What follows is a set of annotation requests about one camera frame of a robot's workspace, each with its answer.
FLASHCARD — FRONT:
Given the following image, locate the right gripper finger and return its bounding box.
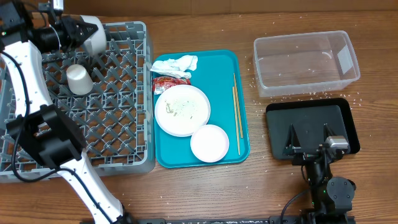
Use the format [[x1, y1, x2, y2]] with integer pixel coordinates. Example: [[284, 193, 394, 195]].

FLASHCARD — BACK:
[[285, 124, 301, 147], [323, 123, 335, 144]]

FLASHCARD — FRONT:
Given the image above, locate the grey bowl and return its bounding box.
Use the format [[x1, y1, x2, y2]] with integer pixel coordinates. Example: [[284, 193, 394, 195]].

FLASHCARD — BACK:
[[80, 15, 107, 57]]

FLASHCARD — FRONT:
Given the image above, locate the white paper cup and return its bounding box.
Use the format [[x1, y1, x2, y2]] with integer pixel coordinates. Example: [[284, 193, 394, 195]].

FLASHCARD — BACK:
[[66, 64, 93, 95]]

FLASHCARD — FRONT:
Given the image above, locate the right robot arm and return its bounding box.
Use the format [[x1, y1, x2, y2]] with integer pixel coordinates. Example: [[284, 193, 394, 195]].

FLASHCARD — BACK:
[[280, 124, 356, 223]]

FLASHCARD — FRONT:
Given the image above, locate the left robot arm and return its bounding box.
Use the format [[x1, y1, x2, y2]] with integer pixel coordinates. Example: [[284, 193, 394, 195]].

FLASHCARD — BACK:
[[1, 1, 134, 223]]

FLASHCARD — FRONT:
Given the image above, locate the black plastic tray bin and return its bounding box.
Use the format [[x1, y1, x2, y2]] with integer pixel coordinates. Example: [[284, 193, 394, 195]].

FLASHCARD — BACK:
[[266, 98, 361, 160]]

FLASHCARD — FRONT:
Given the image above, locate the grey plastic dish rack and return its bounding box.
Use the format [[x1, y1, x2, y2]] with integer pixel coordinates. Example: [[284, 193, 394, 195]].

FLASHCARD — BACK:
[[0, 21, 155, 184]]

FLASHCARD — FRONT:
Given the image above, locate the clear plastic container bin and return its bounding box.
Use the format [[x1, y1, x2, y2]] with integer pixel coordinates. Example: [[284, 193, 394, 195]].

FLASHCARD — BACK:
[[252, 30, 361, 97]]

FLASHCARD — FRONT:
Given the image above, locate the wooden chopstick left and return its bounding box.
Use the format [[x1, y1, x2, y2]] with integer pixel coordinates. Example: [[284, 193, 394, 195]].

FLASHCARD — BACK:
[[232, 86, 241, 155]]

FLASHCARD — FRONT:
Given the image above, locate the wooden chopstick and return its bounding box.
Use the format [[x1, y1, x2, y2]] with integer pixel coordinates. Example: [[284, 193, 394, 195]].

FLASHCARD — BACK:
[[232, 86, 241, 155], [234, 73, 243, 138]]

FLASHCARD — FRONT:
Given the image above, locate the small white plate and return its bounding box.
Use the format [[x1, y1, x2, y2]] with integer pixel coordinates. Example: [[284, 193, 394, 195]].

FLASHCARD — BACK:
[[190, 124, 229, 163]]

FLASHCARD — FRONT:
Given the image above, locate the wooden chopstick right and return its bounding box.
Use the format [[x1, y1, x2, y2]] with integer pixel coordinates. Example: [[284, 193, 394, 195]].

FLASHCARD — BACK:
[[234, 73, 243, 138]]

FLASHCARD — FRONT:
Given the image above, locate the teal plastic serving tray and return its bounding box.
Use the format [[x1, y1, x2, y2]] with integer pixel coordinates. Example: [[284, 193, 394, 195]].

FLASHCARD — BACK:
[[154, 50, 251, 169]]

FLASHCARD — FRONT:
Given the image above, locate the red snack wrapper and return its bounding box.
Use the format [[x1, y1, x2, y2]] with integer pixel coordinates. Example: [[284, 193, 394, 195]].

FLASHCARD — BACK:
[[152, 76, 191, 95]]

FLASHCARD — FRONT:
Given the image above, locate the crumpled white paper napkin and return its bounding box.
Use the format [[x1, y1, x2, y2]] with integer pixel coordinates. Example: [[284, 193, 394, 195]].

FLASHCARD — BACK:
[[150, 55, 198, 79]]

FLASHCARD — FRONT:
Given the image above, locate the large white dirty plate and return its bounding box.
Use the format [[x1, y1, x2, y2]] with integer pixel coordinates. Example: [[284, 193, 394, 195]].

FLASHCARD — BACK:
[[155, 85, 211, 137]]

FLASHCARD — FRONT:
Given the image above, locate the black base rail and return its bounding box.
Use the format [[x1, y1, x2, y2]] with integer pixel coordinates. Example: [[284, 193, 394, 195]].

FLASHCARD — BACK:
[[116, 215, 356, 224]]

